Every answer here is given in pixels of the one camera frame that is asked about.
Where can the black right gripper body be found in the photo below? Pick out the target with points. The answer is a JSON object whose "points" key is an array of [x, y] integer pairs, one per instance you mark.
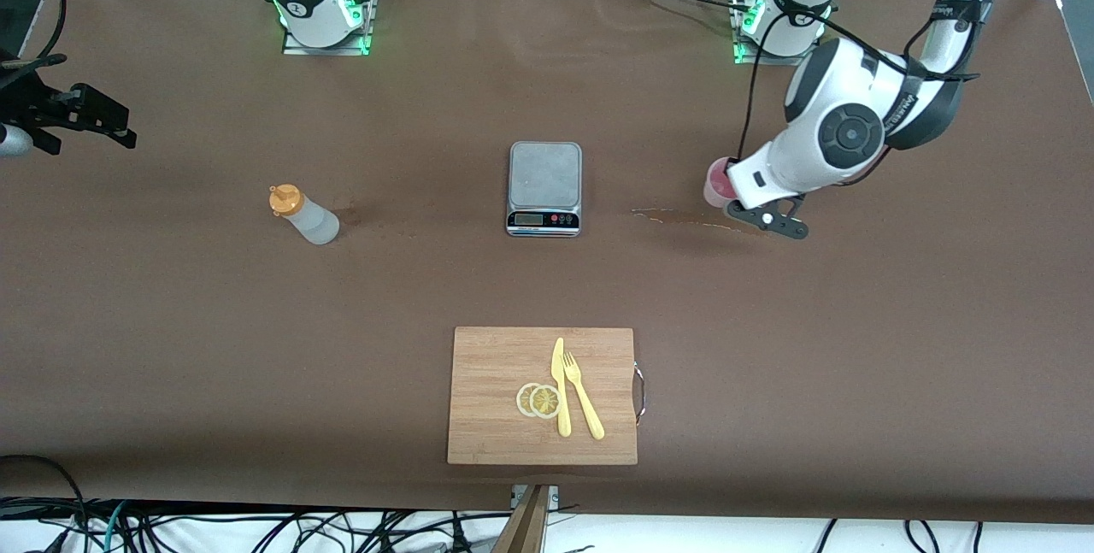
{"points": [[32, 102]]}

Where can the pink plastic cup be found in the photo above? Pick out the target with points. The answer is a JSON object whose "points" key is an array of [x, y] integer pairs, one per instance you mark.
{"points": [[716, 185]]}

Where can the translucent sauce bottle orange cap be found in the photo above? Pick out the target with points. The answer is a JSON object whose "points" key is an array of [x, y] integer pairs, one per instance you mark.
{"points": [[312, 224]]}

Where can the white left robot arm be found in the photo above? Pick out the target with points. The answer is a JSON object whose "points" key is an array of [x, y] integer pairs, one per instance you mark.
{"points": [[846, 134]]}

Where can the silver digital kitchen scale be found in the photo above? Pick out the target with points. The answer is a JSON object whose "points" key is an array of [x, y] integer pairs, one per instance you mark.
{"points": [[544, 173]]}

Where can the yellow plastic knife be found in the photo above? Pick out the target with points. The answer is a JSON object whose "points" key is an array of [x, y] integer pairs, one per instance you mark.
{"points": [[558, 365]]}

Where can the yellow plastic fork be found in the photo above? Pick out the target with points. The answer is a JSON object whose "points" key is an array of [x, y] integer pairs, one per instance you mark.
{"points": [[590, 416]]}

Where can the brown table mat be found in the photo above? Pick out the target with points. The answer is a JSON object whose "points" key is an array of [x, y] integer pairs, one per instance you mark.
{"points": [[256, 365]]}

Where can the lemon slice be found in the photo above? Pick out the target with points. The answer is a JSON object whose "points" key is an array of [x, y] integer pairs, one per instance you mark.
{"points": [[545, 402], [522, 400]]}

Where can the wooden cutting board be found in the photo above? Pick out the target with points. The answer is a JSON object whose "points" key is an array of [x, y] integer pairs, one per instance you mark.
{"points": [[487, 382]]}

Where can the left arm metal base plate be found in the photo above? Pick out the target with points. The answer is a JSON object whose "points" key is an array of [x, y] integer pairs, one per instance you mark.
{"points": [[778, 60]]}

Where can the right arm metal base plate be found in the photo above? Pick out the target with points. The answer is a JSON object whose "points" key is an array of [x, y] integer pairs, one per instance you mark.
{"points": [[325, 50]]}

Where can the small metal bracket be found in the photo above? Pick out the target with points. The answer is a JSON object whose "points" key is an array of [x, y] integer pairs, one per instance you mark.
{"points": [[554, 495]]}

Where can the brown wooden post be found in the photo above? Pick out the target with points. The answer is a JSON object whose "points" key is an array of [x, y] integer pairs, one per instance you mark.
{"points": [[526, 527]]}

